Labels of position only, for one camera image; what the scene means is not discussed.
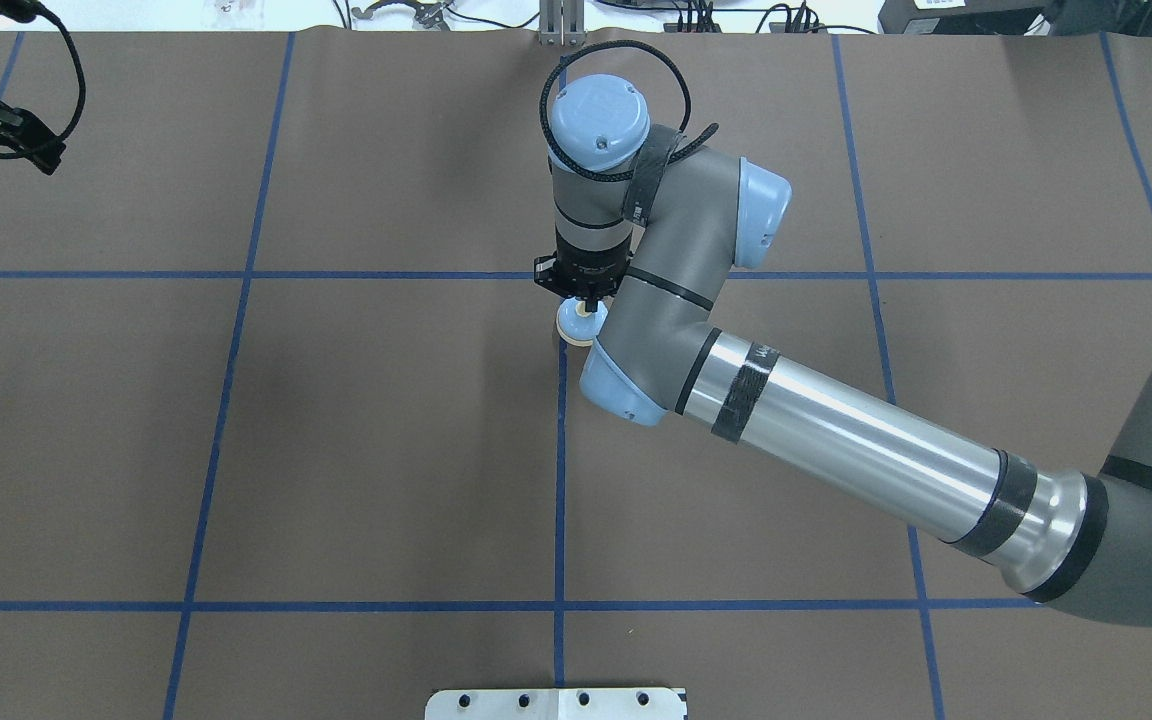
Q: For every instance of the aluminium frame post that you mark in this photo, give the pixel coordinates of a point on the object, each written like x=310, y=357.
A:
x=561, y=23

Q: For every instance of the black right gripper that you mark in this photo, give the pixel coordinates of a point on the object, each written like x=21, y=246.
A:
x=591, y=252

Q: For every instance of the white pedestal column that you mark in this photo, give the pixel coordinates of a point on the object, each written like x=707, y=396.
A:
x=559, y=703

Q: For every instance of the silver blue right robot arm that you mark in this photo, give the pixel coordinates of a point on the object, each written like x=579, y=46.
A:
x=645, y=239

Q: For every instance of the black desktop box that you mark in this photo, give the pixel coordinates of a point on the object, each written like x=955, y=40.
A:
x=959, y=18

